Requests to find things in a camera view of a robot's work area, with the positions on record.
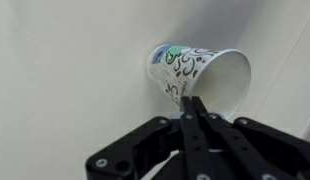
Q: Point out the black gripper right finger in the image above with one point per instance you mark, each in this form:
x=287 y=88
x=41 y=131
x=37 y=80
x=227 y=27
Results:
x=255 y=146

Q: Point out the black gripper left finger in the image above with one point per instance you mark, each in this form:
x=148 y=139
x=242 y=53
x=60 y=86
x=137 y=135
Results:
x=145 y=146

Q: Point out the printed white paper cup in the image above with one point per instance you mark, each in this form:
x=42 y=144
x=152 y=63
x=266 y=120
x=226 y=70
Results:
x=168 y=66

